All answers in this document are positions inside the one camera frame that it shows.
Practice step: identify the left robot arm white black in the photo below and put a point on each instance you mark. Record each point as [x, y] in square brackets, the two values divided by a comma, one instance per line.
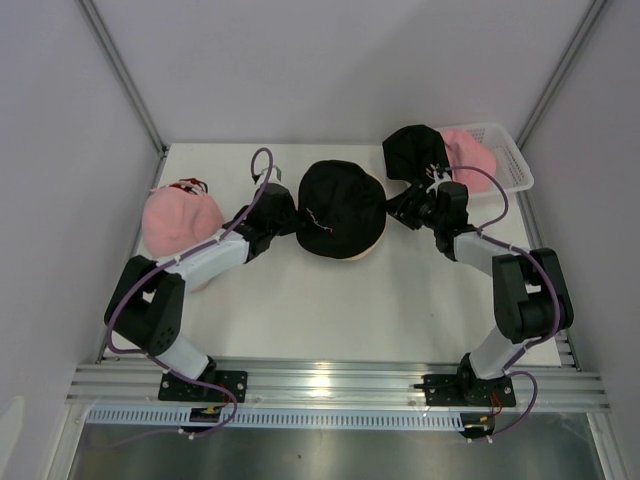
[147, 305]

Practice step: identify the red baseball cap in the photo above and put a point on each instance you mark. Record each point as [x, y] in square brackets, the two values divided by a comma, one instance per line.
[191, 184]

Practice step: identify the left aluminium corner post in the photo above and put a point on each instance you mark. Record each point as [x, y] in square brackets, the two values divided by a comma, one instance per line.
[119, 69]

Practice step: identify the black bucket hat white stitching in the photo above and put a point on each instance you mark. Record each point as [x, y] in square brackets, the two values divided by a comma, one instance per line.
[339, 201]

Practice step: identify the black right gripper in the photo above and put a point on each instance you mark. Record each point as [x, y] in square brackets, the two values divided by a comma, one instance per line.
[402, 206]

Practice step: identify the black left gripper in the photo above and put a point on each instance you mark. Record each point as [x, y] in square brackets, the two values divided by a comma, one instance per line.
[293, 226]

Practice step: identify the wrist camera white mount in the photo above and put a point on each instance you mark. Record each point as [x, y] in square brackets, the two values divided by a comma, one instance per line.
[440, 177]
[266, 175]

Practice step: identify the white plastic basket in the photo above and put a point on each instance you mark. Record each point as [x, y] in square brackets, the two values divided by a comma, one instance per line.
[512, 171]

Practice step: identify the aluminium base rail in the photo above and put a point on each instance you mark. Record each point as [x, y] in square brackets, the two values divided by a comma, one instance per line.
[332, 385]

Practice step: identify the pink baseball cap white logo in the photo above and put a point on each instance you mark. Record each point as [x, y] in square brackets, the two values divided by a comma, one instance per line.
[174, 220]

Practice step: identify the pink bucket hat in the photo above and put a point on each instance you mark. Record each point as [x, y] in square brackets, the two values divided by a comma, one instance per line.
[464, 151]

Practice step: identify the aluminium corner post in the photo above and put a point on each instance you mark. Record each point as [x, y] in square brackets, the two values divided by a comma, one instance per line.
[585, 28]
[119, 69]

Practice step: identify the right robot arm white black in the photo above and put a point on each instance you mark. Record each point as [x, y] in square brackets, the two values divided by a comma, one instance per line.
[530, 298]

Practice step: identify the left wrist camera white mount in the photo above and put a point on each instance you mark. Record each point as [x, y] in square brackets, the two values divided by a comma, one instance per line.
[266, 175]

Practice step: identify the white slotted cable duct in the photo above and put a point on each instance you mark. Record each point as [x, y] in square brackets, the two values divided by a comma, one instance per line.
[277, 418]

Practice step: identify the beige bucket hat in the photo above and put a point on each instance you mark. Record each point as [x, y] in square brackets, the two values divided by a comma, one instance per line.
[349, 250]

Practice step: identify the right aluminium corner post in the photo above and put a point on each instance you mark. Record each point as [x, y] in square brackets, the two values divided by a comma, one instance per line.
[585, 28]

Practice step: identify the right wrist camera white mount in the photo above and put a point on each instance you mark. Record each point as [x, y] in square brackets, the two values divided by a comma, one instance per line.
[440, 177]

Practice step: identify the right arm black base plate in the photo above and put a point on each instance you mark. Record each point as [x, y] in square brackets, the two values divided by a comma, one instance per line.
[461, 390]

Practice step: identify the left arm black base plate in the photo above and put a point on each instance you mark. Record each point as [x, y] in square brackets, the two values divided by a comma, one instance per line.
[214, 387]

